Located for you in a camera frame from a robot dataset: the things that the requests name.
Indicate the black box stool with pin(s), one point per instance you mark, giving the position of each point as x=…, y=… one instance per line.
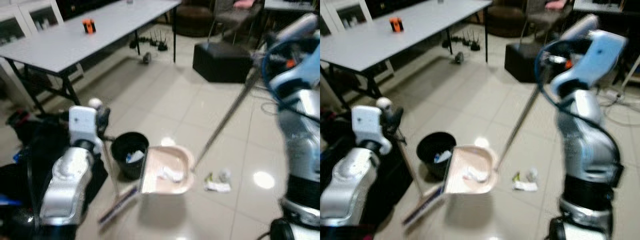
x=220, y=62
x=522, y=62

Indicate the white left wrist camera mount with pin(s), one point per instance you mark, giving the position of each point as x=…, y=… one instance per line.
x=366, y=124
x=81, y=124

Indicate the crumpled clear plastic wrapper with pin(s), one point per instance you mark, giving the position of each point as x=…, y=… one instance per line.
x=224, y=174
x=531, y=174

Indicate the white rubbish in bin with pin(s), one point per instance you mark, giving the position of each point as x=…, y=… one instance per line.
x=135, y=156
x=442, y=156

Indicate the brown round seat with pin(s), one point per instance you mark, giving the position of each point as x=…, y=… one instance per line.
x=192, y=20
x=505, y=20

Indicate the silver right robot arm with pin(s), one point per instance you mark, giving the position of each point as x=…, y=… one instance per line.
x=582, y=130
x=300, y=125

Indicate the grey side table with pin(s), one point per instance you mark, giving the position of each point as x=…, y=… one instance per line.
x=292, y=5
x=607, y=6

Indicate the small grey floor object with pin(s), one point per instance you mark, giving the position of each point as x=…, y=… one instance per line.
x=146, y=58
x=458, y=57

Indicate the crumpled white paper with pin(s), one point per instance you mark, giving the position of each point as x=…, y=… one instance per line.
x=171, y=174
x=476, y=174

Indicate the flat white paper scrap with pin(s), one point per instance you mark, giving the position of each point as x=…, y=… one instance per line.
x=525, y=186
x=218, y=186

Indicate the black round waste bin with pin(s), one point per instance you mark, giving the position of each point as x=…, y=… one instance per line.
x=125, y=162
x=429, y=160

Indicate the dark chair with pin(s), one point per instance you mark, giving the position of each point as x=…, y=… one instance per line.
x=235, y=17
x=545, y=20

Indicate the grey folding table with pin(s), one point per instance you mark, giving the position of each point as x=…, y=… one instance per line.
x=400, y=42
x=75, y=40

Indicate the small orange black box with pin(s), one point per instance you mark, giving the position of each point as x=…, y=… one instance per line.
x=396, y=24
x=89, y=26

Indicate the black router with antennas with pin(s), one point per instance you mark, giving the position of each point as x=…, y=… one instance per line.
x=161, y=46
x=473, y=46

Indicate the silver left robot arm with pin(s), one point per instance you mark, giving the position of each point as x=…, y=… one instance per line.
x=67, y=185
x=350, y=185

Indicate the white glass-door cabinet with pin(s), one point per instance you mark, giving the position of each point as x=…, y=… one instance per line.
x=345, y=17
x=30, y=20

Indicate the pink cloth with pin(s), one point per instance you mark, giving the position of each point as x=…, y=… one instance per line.
x=245, y=4
x=556, y=4

